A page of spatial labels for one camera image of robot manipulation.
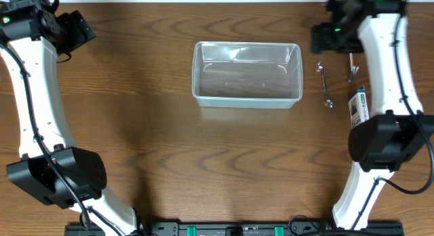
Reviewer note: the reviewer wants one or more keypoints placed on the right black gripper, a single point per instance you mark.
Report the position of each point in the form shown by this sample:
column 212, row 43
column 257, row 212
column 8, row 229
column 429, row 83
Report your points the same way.
column 323, row 39

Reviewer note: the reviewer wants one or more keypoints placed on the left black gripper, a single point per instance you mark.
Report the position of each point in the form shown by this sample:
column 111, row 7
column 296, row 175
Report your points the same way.
column 73, row 39

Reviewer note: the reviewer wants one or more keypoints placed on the small black-handled hammer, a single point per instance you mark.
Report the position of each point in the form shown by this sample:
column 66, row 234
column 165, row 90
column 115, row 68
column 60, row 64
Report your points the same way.
column 353, row 69

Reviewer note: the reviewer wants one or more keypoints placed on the silver double-ended wrench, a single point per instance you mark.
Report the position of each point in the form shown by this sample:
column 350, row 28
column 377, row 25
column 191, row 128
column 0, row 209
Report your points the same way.
column 328, row 101

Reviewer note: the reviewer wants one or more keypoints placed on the blue and white box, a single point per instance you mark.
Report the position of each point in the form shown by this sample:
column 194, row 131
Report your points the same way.
column 358, row 107

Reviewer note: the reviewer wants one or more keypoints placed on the clear plastic container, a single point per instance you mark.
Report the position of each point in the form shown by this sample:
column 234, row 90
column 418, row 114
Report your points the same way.
column 250, row 75

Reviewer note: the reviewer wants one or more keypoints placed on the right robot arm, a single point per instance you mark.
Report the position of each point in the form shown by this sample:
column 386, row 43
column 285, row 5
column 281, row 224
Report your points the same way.
column 397, row 126

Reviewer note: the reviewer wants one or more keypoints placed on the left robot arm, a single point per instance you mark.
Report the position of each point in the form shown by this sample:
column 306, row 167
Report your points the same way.
column 52, row 168

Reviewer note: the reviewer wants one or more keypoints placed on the black mounting rail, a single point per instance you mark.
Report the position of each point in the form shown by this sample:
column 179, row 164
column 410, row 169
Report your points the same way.
column 297, row 227

